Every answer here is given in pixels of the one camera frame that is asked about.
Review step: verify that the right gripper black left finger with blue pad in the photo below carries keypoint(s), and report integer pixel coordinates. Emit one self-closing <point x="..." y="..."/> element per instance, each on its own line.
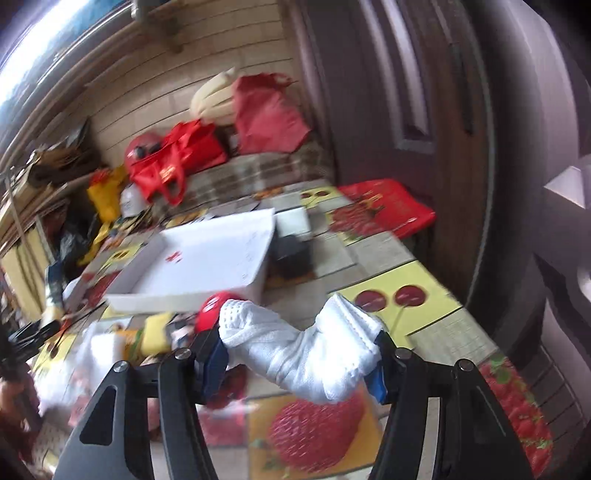
<point x="111" y="439"/>

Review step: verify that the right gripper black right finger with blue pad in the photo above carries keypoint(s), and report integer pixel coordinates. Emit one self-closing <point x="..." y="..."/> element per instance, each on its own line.
<point x="475" y="437"/>

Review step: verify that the red plush ball with face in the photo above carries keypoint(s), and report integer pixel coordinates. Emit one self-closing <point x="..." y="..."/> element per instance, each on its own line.
<point x="207" y="316"/>

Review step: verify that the white knitted cloth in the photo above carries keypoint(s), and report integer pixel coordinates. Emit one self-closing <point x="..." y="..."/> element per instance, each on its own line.
<point x="323" y="364"/>

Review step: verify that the black plastic bag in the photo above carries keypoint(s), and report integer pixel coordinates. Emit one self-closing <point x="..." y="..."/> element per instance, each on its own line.
<point x="72" y="247"/>

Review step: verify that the white foam tray box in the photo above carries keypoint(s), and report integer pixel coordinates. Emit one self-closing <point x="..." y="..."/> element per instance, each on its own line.
<point x="177" y="269"/>

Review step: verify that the white helmet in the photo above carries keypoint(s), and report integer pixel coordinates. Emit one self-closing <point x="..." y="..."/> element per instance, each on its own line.
<point x="132" y="202"/>

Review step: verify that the red plastic bag with print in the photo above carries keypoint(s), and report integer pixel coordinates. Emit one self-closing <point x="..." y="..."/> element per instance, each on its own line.
<point x="391" y="206"/>

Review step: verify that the yellow shopping bag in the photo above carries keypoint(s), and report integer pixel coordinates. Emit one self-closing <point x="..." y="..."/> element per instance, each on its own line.
<point x="104" y="190"/>

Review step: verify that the grey small box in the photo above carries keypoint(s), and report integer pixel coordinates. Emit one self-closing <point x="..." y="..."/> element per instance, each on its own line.
<point x="290" y="250"/>

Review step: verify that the wooden shelf with clutter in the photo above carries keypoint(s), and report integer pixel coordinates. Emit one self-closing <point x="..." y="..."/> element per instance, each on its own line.
<point x="49" y="167"/>

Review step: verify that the red helmet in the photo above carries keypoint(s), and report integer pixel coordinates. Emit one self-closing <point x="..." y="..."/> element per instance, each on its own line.
<point x="140" y="147"/>

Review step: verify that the plaid blanket covered bench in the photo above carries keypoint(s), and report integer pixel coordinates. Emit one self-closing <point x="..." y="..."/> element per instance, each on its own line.
<point x="247" y="174"/>

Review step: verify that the dark brown door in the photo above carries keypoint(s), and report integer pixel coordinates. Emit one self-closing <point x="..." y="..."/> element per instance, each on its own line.
<point x="481" y="109"/>

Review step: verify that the cream foam roll bundle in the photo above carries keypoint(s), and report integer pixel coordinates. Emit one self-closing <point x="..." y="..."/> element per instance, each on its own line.
<point x="213" y="101"/>

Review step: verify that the dark red fabric bag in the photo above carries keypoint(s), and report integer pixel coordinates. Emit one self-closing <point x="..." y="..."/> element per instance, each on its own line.
<point x="265" y="118"/>

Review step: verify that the red tote bag with handles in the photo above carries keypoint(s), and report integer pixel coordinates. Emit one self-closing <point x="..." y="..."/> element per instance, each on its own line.
<point x="187" y="149"/>

